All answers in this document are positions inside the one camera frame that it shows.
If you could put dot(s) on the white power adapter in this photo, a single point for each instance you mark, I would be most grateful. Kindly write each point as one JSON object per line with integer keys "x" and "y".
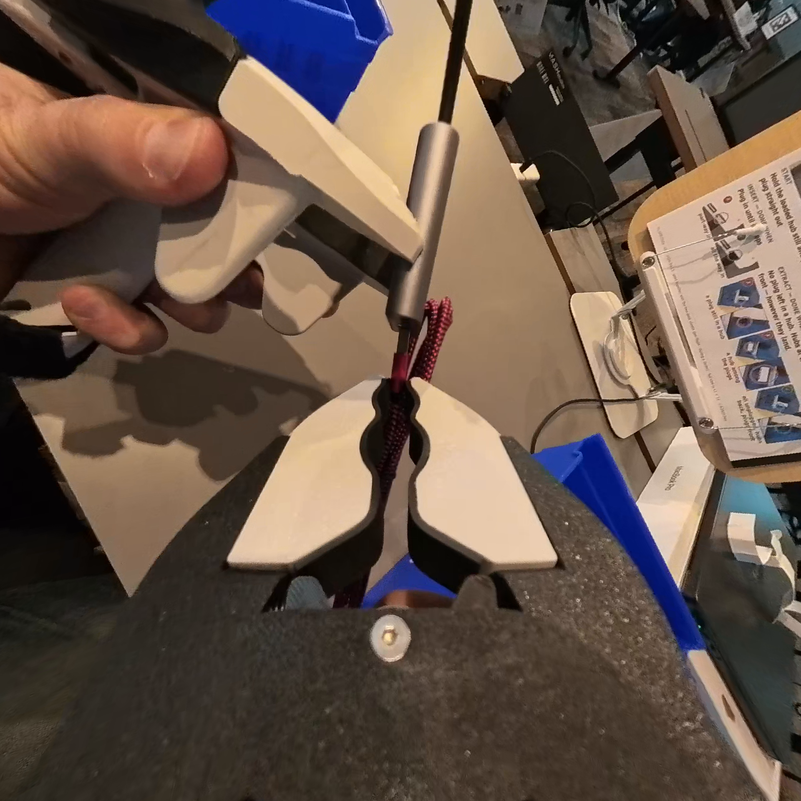
{"x": 525, "y": 172}

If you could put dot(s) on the blue plastic bin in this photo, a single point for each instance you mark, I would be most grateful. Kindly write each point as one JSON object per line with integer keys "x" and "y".
{"x": 313, "y": 50}
{"x": 613, "y": 500}

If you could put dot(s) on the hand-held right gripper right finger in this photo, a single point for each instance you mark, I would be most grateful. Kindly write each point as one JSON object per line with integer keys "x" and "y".
{"x": 482, "y": 500}

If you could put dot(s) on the dark laptop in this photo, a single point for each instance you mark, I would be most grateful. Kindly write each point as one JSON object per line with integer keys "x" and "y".
{"x": 738, "y": 626}

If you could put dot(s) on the grey usb hub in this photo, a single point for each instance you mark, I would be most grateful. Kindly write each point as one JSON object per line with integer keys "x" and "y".
{"x": 425, "y": 200}

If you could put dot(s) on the printed instruction board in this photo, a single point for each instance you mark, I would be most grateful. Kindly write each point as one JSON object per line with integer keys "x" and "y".
{"x": 751, "y": 313}

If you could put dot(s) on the person's left hand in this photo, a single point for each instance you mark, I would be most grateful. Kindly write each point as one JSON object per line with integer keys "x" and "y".
{"x": 94, "y": 156}

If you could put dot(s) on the white charger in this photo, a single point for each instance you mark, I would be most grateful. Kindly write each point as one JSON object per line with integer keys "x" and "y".
{"x": 751, "y": 544}

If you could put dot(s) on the white laptop box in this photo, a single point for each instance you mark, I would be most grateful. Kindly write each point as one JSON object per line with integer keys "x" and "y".
{"x": 669, "y": 513}

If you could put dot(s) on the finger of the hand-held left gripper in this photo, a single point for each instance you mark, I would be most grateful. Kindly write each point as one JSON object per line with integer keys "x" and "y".
{"x": 356, "y": 256}
{"x": 325, "y": 156}

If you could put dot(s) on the black box on table edge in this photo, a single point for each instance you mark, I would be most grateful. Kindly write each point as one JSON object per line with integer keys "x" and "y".
{"x": 550, "y": 112}

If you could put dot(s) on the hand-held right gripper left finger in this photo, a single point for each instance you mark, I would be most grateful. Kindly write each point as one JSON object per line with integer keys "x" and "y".
{"x": 300, "y": 500}

